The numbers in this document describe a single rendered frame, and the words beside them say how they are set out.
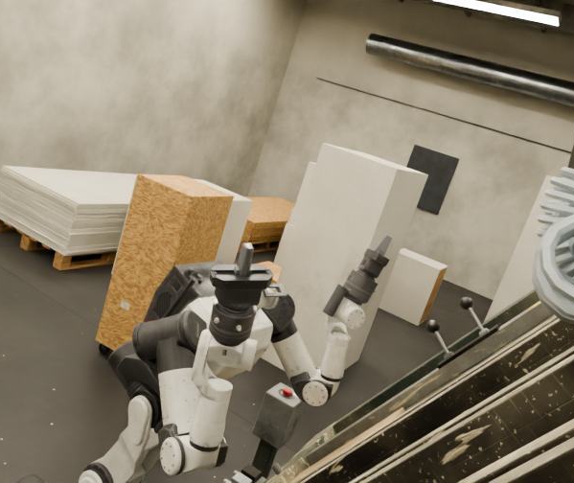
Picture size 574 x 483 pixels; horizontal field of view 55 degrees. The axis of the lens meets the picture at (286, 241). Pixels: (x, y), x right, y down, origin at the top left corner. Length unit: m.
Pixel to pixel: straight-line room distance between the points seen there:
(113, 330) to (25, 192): 2.09
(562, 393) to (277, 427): 1.50
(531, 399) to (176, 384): 0.83
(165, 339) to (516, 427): 0.86
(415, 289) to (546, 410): 6.03
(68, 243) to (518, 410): 4.66
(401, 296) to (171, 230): 3.91
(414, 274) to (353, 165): 2.90
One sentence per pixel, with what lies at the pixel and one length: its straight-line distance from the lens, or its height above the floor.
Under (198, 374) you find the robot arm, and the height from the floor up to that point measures 1.34.
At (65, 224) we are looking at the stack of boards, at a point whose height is 0.41.
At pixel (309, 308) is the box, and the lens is 4.24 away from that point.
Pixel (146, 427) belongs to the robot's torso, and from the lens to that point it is 1.75.
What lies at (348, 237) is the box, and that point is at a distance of 4.05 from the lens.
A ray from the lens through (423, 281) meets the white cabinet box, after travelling 6.69.
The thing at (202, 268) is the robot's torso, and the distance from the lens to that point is 1.60.
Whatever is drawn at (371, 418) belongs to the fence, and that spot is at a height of 1.13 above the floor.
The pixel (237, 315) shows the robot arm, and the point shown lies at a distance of 1.10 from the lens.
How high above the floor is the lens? 1.91
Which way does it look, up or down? 13 degrees down
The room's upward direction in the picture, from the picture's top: 18 degrees clockwise
